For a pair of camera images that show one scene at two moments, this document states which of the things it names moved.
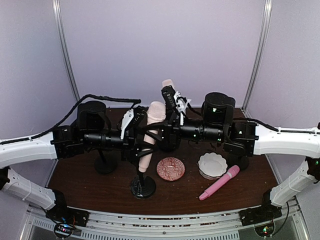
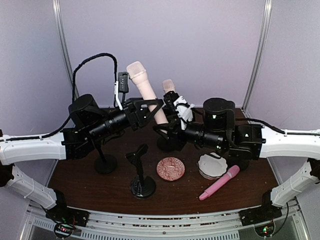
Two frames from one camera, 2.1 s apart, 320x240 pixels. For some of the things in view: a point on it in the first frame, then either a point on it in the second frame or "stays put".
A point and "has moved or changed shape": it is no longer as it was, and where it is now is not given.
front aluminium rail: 217,225 stays put
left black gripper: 135,139 to 133,114
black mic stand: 243,162 stays put
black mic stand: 142,187 stays put
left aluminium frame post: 57,14 stays put
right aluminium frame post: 258,58 stays put
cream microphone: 167,82 has moved or changed shape
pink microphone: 232,173 stays put
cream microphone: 155,113 to 137,73
